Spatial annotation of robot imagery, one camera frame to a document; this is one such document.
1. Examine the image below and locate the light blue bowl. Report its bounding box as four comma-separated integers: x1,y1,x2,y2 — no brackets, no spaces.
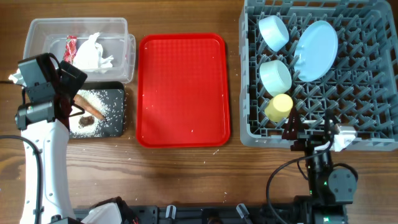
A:
259,16,289,52

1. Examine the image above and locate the brown food scrap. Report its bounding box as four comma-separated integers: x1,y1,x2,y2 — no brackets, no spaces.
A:
78,116,95,129

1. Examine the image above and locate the red snack wrapper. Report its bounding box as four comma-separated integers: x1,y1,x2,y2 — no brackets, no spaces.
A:
63,35,77,64

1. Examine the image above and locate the brown wooden stick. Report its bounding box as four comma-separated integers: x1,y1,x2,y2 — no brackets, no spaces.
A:
74,94,106,121

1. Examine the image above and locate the black food waste tray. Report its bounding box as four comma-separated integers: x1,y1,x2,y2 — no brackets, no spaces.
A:
69,82,125,139

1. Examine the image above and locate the light blue plate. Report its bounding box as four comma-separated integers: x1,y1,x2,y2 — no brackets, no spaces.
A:
294,21,338,82

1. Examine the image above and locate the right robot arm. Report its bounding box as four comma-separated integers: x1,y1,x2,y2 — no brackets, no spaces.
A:
282,109,358,224

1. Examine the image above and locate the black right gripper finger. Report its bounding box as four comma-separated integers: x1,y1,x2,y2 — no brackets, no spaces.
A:
282,107,302,140
323,109,338,139

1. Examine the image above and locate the white plastic spoon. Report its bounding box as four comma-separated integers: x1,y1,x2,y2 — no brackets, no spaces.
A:
302,120,325,126

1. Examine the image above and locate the clear plastic waste bin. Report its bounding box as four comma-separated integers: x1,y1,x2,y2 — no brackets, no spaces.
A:
23,17,136,83

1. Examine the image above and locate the grey-blue dishwasher rack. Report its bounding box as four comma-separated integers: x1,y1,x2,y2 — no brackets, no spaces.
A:
239,1,397,151

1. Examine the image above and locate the pale green bowl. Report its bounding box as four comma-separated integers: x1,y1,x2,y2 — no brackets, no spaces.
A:
259,60,292,96

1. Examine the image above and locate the yellow plastic cup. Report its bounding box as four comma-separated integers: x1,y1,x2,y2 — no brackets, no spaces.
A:
264,93,294,123

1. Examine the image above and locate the crumpled white tissue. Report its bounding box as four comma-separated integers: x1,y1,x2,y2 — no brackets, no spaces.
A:
72,32,114,72

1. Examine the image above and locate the red plastic tray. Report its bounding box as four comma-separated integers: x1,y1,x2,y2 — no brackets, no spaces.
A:
136,33,231,148

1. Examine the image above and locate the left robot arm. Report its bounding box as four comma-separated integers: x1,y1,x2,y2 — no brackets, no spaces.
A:
15,53,87,223

